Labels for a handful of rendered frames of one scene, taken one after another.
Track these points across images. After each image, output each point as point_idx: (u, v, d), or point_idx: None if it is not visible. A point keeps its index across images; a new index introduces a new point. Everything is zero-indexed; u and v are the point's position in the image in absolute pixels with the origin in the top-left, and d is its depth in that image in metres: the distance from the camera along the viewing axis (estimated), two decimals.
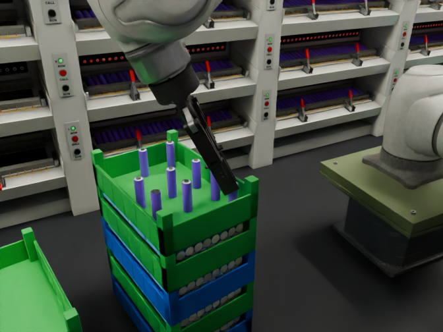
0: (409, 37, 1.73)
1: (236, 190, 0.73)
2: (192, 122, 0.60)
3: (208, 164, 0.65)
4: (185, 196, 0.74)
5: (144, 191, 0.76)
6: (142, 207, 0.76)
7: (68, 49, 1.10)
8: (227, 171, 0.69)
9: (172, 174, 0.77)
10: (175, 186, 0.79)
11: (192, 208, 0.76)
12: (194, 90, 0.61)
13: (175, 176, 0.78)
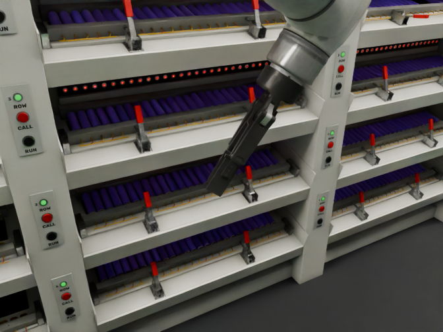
0: None
1: None
2: (271, 116, 0.62)
3: (236, 154, 0.65)
4: None
5: None
6: None
7: (56, 184, 0.73)
8: (231, 176, 0.69)
9: None
10: None
11: None
12: (289, 103, 0.65)
13: None
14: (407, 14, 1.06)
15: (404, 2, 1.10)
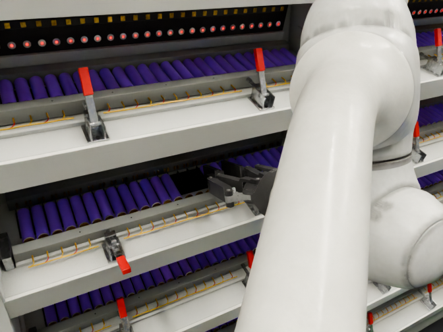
0: None
1: (149, 204, 0.70)
2: None
3: None
4: None
5: None
6: None
7: None
8: (235, 166, 0.71)
9: None
10: None
11: None
12: None
13: None
14: (144, 226, 0.66)
15: (155, 195, 0.70)
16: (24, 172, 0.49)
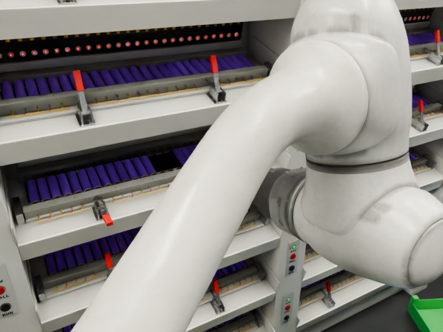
0: (303, 255, 1.15)
1: (130, 178, 0.89)
2: None
3: None
4: None
5: (181, 156, 0.94)
6: (180, 152, 0.97)
7: None
8: None
9: None
10: None
11: None
12: None
13: None
14: (126, 195, 0.84)
15: (135, 171, 0.89)
16: (33, 147, 0.67)
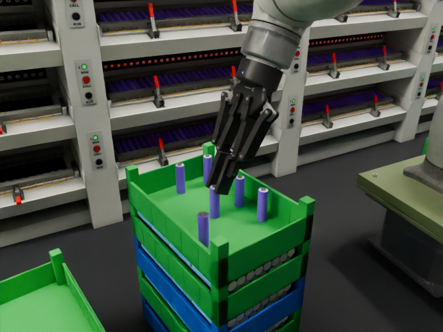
0: (437, 40, 1.67)
1: None
2: (275, 112, 0.65)
3: (246, 155, 0.67)
4: None
5: None
6: None
7: (93, 54, 1.03)
8: (234, 172, 0.71)
9: (216, 193, 0.71)
10: (219, 205, 0.73)
11: None
12: (275, 91, 0.68)
13: (219, 195, 0.72)
14: None
15: None
16: None
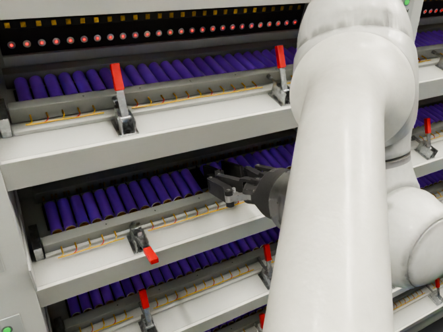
0: None
1: (171, 197, 0.72)
2: None
3: None
4: None
5: None
6: None
7: None
8: (235, 166, 0.71)
9: None
10: None
11: (215, 162, 0.79)
12: None
13: None
14: (167, 219, 0.68)
15: (177, 189, 0.72)
16: (59, 165, 0.51)
